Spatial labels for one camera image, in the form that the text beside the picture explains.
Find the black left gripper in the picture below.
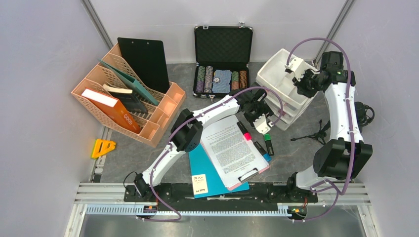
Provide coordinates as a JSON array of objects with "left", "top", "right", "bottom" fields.
[{"left": 244, "top": 100, "right": 274, "bottom": 128}]

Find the black pink-capped highlighter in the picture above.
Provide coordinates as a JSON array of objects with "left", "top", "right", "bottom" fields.
[{"left": 237, "top": 121, "right": 252, "bottom": 141}]

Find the white drawer organizer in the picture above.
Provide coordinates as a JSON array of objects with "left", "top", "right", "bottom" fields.
[{"left": 256, "top": 48, "right": 314, "bottom": 131}]

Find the black green-capped highlighter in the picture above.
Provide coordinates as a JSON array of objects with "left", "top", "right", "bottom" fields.
[{"left": 264, "top": 133, "right": 275, "bottom": 156}]

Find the black blue-capped highlighter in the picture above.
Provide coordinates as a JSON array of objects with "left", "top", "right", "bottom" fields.
[{"left": 253, "top": 141, "right": 271, "bottom": 162}]

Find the pink clipboard with paper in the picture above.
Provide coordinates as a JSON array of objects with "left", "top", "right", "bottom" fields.
[{"left": 201, "top": 115, "right": 270, "bottom": 191}]

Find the Nineteen Eighty-Four dark book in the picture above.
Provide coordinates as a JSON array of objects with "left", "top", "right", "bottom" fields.
[{"left": 102, "top": 84, "right": 148, "bottom": 114}]

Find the peach plastic file organizer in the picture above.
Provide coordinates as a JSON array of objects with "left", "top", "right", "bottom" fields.
[{"left": 72, "top": 44, "right": 186, "bottom": 148}]

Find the orange Good Morning book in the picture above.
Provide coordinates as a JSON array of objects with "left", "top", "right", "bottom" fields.
[{"left": 81, "top": 88, "right": 141, "bottom": 134}]

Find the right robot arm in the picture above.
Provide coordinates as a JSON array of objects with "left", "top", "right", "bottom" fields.
[{"left": 285, "top": 51, "right": 373, "bottom": 201}]

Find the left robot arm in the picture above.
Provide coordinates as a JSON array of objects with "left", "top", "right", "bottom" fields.
[{"left": 133, "top": 86, "right": 274, "bottom": 201}]

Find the black microphone on tripod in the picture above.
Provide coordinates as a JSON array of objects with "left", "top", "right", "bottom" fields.
[{"left": 290, "top": 102, "right": 375, "bottom": 145}]

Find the black poker chip case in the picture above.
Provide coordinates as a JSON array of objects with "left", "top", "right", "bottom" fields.
[{"left": 193, "top": 25, "right": 253, "bottom": 99}]

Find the blue plastic folder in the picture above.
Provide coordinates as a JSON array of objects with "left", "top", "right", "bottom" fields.
[{"left": 188, "top": 145, "right": 250, "bottom": 198}]

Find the black clipboard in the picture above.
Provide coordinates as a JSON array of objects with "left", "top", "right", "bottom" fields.
[{"left": 117, "top": 37, "right": 170, "bottom": 94}]

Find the teal folder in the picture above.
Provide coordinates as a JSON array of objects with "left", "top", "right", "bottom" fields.
[{"left": 99, "top": 60, "right": 159, "bottom": 106}]

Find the yellow triangular stand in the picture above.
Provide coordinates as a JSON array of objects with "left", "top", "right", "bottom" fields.
[{"left": 90, "top": 139, "right": 116, "bottom": 159}]

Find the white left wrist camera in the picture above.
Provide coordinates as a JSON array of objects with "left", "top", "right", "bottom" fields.
[{"left": 253, "top": 114, "right": 274, "bottom": 135}]

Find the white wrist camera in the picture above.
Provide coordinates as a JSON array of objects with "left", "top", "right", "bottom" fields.
[
  {"left": 285, "top": 57, "right": 310, "bottom": 81},
  {"left": 253, "top": 114, "right": 274, "bottom": 135}
]

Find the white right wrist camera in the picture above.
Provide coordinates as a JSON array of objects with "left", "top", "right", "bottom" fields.
[{"left": 285, "top": 57, "right": 310, "bottom": 81}]

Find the aluminium slotted rail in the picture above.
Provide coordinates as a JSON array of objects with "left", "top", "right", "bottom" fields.
[{"left": 85, "top": 204, "right": 292, "bottom": 217}]

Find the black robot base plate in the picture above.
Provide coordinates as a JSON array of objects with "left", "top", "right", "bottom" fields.
[{"left": 124, "top": 183, "right": 319, "bottom": 203}]

